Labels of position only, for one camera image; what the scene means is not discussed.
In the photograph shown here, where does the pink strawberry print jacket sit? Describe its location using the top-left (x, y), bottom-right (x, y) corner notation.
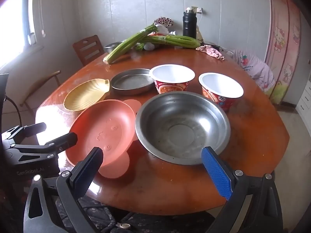
top-left (230, 49), bottom-right (276, 90)

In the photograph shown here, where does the small steel bowl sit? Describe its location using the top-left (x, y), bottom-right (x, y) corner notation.
top-left (104, 42), bottom-right (122, 54)

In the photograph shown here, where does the light bentwood chair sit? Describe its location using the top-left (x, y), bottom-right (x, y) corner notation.
top-left (19, 70), bottom-right (61, 107)

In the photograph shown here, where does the window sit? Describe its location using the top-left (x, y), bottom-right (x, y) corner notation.
top-left (0, 0), bottom-right (44, 71)

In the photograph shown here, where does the shallow steel plate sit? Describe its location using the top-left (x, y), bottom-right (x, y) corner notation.
top-left (111, 69), bottom-right (156, 96)

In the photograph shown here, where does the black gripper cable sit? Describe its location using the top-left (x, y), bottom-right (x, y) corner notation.
top-left (3, 97), bottom-right (21, 128)

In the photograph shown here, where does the brown slatted wooden chair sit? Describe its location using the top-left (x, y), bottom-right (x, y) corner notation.
top-left (72, 35), bottom-right (105, 66)

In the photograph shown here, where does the white blind cord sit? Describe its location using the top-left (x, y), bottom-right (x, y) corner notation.
top-left (36, 0), bottom-right (46, 38)

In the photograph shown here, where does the yellow leaf-shaped plate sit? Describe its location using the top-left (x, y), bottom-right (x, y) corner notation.
top-left (64, 78), bottom-right (110, 112)

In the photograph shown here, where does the pink cartoon wardrobe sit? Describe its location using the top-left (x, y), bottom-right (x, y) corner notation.
top-left (264, 0), bottom-right (311, 105)

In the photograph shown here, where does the wide red paper noodle bowl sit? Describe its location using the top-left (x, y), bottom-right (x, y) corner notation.
top-left (149, 64), bottom-right (195, 95)

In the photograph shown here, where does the white drawer cabinet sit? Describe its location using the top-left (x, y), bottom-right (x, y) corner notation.
top-left (295, 79), bottom-right (311, 122)

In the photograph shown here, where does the large steel bowl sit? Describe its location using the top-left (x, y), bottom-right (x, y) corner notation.
top-left (135, 92), bottom-right (231, 165)

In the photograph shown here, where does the dried flower bouquet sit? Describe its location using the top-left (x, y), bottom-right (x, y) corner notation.
top-left (154, 17), bottom-right (173, 28)

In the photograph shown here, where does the pink cloth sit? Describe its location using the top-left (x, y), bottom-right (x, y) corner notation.
top-left (196, 45), bottom-right (226, 61)

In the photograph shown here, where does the black thermos bottle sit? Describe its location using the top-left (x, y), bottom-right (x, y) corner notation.
top-left (183, 8), bottom-right (197, 39)

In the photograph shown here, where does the tall red paper noodle bowl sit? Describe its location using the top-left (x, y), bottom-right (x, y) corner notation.
top-left (198, 72), bottom-right (244, 112)

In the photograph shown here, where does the white plastic bag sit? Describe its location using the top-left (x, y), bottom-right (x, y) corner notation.
top-left (155, 24), bottom-right (170, 34)

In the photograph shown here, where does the celery bunch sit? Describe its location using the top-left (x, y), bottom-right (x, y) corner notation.
top-left (103, 24), bottom-right (157, 65)
top-left (143, 35), bottom-right (201, 50)

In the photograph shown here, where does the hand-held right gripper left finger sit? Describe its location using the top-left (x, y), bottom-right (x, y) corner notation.
top-left (23, 147), bottom-right (104, 233)

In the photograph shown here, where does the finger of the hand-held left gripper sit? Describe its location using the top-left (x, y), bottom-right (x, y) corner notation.
top-left (7, 132), bottom-right (78, 162)
top-left (2, 122), bottom-right (47, 146)

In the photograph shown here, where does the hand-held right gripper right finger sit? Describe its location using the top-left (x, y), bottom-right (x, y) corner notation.
top-left (201, 146), bottom-right (283, 233)

